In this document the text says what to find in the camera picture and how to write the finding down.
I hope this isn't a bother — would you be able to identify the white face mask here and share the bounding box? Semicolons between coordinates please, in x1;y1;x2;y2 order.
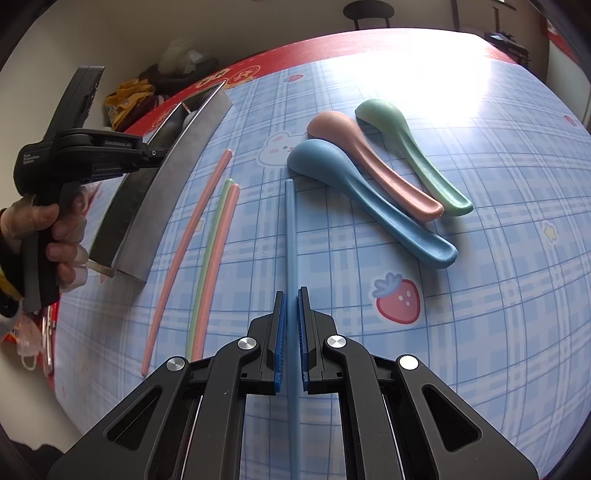
17;318;47;371

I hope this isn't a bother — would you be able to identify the yellow cloth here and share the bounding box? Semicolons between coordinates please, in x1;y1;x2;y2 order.
105;78;153;133

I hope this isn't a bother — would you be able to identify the blue spoon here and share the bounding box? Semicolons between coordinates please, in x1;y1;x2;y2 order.
287;140;459;268

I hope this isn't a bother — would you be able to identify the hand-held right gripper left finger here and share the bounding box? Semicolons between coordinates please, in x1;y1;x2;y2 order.
46;291;289;480

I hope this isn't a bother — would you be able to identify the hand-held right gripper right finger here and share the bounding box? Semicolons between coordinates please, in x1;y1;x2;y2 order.
297;286;540;480

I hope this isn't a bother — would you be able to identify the pink spoon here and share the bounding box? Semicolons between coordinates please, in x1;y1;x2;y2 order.
307;111;445;223

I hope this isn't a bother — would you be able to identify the stainless steel utensil tray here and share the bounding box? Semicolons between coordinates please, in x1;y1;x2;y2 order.
88;83;234;284

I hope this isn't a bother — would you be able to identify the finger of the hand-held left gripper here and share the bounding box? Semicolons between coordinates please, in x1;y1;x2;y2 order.
131;140;171;169

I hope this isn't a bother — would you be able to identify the green spoon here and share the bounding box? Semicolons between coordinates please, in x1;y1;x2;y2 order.
354;98;474;218

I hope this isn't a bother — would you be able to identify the green chopstick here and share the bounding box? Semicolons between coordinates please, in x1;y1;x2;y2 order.
187;178;234;363

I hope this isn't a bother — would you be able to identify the pink chopstick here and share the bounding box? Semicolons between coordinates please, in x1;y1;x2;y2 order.
140;148;233;377
191;183;241;362

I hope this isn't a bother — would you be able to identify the black stool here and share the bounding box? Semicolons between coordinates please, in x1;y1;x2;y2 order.
342;0;393;31

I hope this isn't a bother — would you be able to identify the person's left hand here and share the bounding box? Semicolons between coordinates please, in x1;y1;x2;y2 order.
0;191;89;291

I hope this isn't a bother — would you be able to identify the blue chopstick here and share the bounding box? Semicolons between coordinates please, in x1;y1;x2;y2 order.
283;178;306;480

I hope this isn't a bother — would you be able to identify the white plastic bag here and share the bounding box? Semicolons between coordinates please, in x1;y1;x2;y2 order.
159;39;204;75

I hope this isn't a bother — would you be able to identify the blue plaid table mat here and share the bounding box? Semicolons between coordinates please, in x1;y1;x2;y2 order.
53;58;591;480

